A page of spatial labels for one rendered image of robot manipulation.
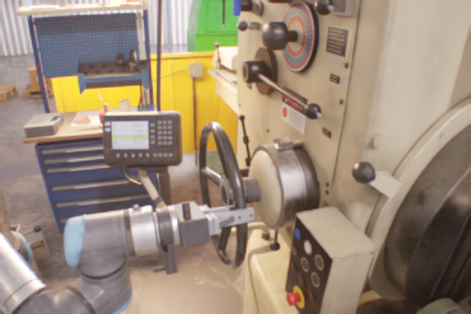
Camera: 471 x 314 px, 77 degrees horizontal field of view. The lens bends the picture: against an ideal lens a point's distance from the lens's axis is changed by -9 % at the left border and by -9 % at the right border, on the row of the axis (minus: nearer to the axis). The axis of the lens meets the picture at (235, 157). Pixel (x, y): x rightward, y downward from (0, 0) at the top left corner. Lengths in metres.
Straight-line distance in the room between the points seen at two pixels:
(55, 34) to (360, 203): 2.35
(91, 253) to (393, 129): 0.60
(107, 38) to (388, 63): 2.21
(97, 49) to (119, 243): 2.13
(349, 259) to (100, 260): 0.45
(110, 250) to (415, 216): 0.60
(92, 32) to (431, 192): 2.35
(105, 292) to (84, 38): 2.15
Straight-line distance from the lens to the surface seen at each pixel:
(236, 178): 0.65
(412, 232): 0.76
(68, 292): 0.67
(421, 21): 0.66
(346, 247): 0.66
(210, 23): 4.62
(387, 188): 0.68
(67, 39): 2.64
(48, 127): 2.31
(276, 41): 0.78
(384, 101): 0.64
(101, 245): 0.61
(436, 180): 0.74
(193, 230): 0.59
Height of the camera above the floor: 1.75
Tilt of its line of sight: 27 degrees down
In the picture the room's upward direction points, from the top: 1 degrees clockwise
